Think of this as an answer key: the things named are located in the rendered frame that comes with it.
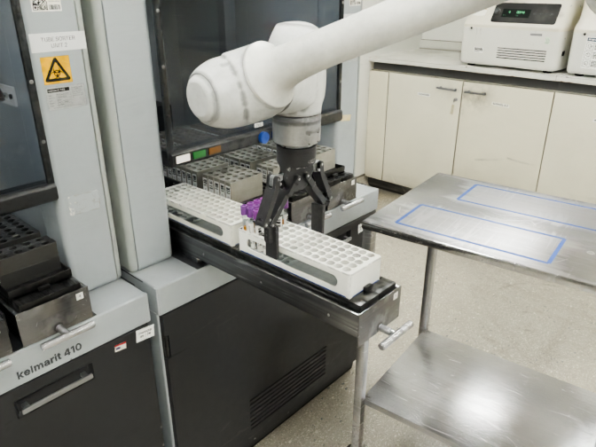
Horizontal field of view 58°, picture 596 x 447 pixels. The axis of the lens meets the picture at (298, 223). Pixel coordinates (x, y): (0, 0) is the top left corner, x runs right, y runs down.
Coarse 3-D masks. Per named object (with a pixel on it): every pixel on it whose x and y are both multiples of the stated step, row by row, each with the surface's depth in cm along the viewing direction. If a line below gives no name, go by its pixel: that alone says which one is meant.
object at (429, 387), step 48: (432, 192) 145; (480, 192) 145; (528, 192) 145; (432, 240) 118; (480, 240) 118; (528, 240) 118; (576, 240) 118; (432, 288) 174; (576, 288) 103; (432, 336) 176; (384, 384) 155; (432, 384) 155; (480, 384) 155; (528, 384) 155; (432, 432) 139; (480, 432) 139; (528, 432) 139; (576, 432) 139
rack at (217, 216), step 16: (176, 192) 132; (192, 192) 133; (208, 192) 132; (176, 208) 134; (192, 208) 123; (208, 208) 124; (224, 208) 123; (192, 224) 124; (208, 224) 129; (224, 224) 116; (240, 224) 116; (224, 240) 117
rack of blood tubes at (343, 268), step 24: (240, 240) 113; (288, 240) 108; (312, 240) 108; (336, 240) 108; (288, 264) 110; (312, 264) 101; (336, 264) 99; (360, 264) 98; (336, 288) 98; (360, 288) 99
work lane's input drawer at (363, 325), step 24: (192, 240) 123; (216, 240) 119; (216, 264) 119; (240, 264) 113; (264, 264) 109; (264, 288) 110; (288, 288) 105; (312, 288) 102; (384, 288) 100; (312, 312) 102; (336, 312) 98; (360, 312) 95; (384, 312) 101; (360, 336) 96
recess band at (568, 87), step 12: (408, 72) 341; (420, 72) 335; (432, 72) 330; (444, 72) 324; (456, 72) 319; (468, 72) 314; (516, 84) 298; (528, 84) 294; (540, 84) 290; (552, 84) 286; (564, 84) 282; (576, 84) 278
